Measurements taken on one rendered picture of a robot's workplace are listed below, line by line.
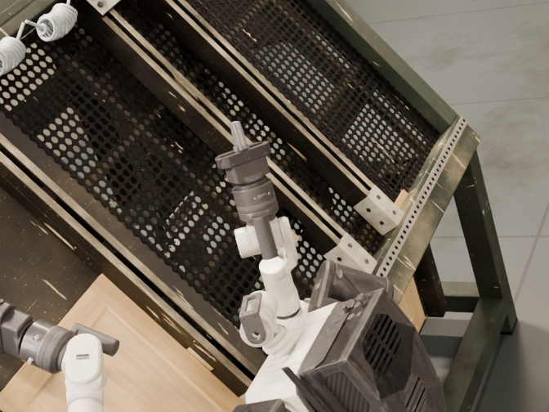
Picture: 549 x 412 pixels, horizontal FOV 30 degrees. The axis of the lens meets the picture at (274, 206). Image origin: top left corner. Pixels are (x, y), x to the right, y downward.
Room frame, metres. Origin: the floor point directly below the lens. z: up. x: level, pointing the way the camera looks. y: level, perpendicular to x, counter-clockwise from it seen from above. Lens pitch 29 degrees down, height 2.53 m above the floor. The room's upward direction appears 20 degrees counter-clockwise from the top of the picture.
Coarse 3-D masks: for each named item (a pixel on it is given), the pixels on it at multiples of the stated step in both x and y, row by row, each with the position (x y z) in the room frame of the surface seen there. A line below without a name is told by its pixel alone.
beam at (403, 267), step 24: (456, 120) 3.03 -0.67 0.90; (456, 144) 2.94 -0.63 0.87; (432, 168) 2.80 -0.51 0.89; (456, 168) 2.85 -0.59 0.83; (408, 192) 2.73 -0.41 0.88; (432, 192) 2.71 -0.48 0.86; (432, 216) 2.63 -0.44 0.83; (384, 240) 2.51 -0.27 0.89; (408, 240) 2.51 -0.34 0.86; (408, 264) 2.44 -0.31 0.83
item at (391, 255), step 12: (456, 132) 2.97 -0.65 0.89; (444, 156) 2.86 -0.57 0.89; (432, 180) 2.75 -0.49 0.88; (420, 192) 2.68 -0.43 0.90; (420, 204) 2.64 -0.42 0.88; (408, 216) 2.58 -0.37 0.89; (408, 228) 2.54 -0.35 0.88; (396, 240) 2.48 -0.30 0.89; (396, 252) 2.45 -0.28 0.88; (384, 264) 2.39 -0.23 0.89; (384, 276) 2.36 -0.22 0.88
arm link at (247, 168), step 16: (256, 144) 1.99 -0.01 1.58; (224, 160) 1.93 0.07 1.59; (240, 160) 1.93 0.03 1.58; (256, 160) 1.94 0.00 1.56; (240, 176) 1.92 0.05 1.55; (256, 176) 1.93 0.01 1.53; (240, 192) 1.92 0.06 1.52; (256, 192) 1.90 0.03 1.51; (272, 192) 1.92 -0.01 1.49; (240, 208) 1.91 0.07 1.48
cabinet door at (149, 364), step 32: (96, 288) 2.03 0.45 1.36; (64, 320) 1.93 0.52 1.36; (96, 320) 1.96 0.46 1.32; (128, 320) 1.99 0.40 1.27; (128, 352) 1.92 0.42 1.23; (160, 352) 1.95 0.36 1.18; (32, 384) 1.78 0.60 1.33; (64, 384) 1.81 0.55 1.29; (128, 384) 1.86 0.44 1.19; (160, 384) 1.89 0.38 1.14; (192, 384) 1.91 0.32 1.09; (224, 384) 1.94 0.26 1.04
